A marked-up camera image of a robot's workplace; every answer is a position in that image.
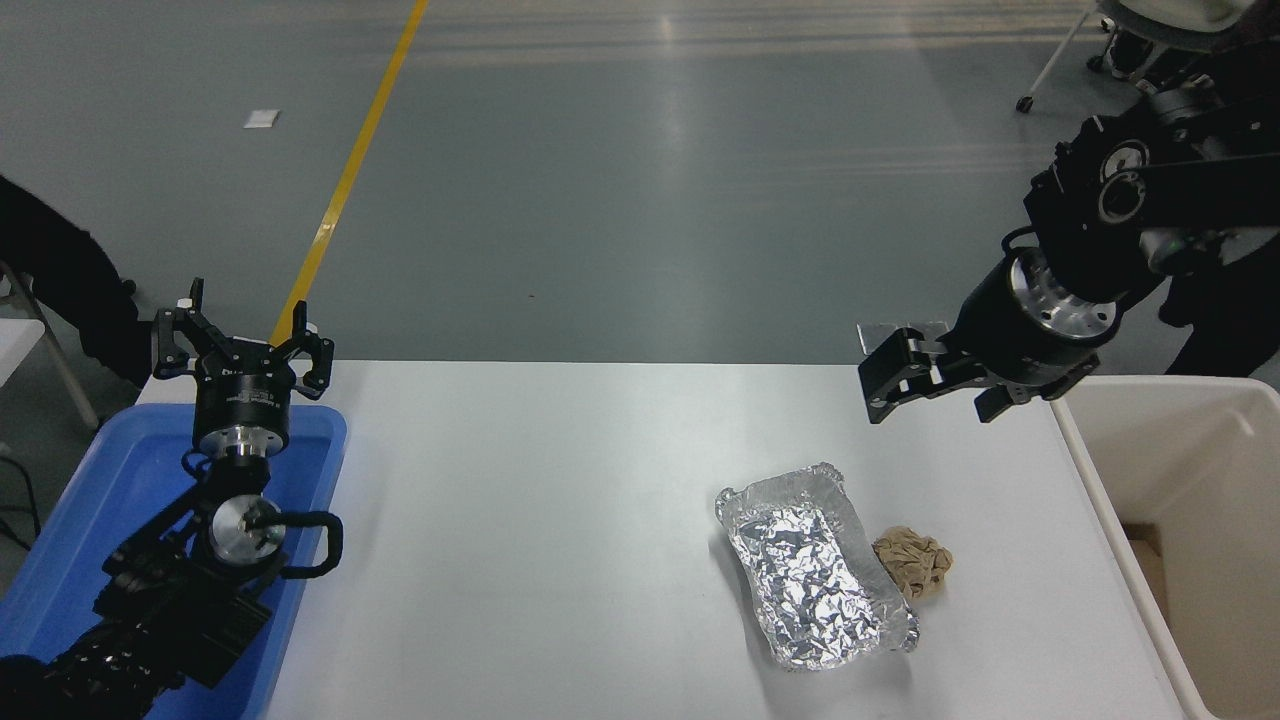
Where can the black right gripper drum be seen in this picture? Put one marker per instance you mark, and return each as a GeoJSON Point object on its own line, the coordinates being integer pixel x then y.
{"type": "Point", "coordinates": [1010, 345]}

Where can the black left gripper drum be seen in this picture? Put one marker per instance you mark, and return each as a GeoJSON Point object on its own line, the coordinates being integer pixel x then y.
{"type": "Point", "coordinates": [245, 397]}

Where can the clear floor plate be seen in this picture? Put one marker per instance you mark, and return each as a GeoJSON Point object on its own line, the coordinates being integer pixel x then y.
{"type": "Point", "coordinates": [868, 335]}
{"type": "Point", "coordinates": [925, 328]}

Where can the metal-legged chair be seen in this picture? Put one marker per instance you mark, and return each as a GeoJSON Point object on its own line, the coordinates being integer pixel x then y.
{"type": "Point", "coordinates": [55, 352]}

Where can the seated person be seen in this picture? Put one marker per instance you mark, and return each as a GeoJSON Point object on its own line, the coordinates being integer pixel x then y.
{"type": "Point", "coordinates": [60, 280]}

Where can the blue plastic tray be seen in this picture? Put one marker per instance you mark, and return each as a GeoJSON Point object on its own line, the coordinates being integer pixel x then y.
{"type": "Point", "coordinates": [110, 470]}

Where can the crumpled tan paper ball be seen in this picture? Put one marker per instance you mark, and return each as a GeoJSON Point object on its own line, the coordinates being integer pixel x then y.
{"type": "Point", "coordinates": [912, 562]}

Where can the small white side table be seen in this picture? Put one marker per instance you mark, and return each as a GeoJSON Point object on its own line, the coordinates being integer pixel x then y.
{"type": "Point", "coordinates": [15, 345]}

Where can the large pale plastic bin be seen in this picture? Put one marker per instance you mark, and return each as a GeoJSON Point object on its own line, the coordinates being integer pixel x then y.
{"type": "Point", "coordinates": [1200, 470]}

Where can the crumpled silver foil tray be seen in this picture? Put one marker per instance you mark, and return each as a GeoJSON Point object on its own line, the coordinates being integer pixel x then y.
{"type": "Point", "coordinates": [810, 570]}

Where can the standing person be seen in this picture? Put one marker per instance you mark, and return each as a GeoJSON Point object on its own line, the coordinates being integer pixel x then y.
{"type": "Point", "coordinates": [1230, 320]}

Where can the white paper scrap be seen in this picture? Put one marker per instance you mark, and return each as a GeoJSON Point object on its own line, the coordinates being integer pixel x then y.
{"type": "Point", "coordinates": [262, 118]}

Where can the white wheeled chair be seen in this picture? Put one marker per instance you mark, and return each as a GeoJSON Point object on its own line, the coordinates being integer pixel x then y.
{"type": "Point", "coordinates": [1170, 12]}

